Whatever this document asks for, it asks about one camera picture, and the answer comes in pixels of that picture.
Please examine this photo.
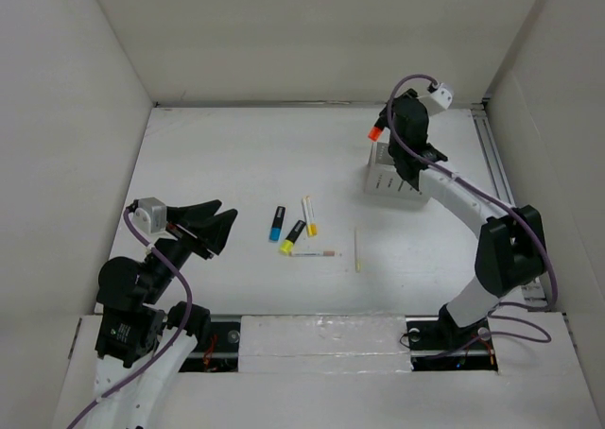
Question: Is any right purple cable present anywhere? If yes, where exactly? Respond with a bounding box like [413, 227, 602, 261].
[386, 73, 559, 358]

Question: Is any aluminium rail right side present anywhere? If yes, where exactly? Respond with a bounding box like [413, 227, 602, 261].
[471, 103, 548, 311]

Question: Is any white pen brown tip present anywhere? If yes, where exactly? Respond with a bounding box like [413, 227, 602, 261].
[288, 250, 338, 257]

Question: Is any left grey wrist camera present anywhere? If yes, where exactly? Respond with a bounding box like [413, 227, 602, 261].
[131, 197, 167, 235]

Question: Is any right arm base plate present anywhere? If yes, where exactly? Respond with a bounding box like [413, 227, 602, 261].
[399, 317, 497, 372]

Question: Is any yellow cap black highlighter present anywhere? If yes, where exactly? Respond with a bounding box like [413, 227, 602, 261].
[279, 220, 306, 255]

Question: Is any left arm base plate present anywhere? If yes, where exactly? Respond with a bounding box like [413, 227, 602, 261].
[180, 316, 241, 373]

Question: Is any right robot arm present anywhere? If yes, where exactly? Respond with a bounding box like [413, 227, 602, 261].
[369, 82, 552, 358]

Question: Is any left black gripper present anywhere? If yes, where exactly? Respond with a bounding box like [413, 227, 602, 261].
[143, 197, 236, 300]

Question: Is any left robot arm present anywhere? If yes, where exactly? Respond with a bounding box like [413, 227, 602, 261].
[69, 197, 241, 428]

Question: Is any white yellow marker pen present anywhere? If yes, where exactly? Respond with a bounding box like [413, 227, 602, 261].
[302, 196, 318, 237]

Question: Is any blue cap highlighter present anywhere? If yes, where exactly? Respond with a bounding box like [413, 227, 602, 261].
[268, 206, 285, 242]

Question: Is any orange cap highlighter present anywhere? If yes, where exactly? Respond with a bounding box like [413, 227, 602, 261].
[368, 117, 388, 142]

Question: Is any thin white yellow pencil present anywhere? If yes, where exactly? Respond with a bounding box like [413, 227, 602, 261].
[354, 227, 361, 273]

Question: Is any white slotted pen holder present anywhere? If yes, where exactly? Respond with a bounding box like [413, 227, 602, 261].
[364, 142, 428, 205]

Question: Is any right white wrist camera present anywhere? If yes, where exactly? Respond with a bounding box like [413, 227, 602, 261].
[419, 83, 454, 117]

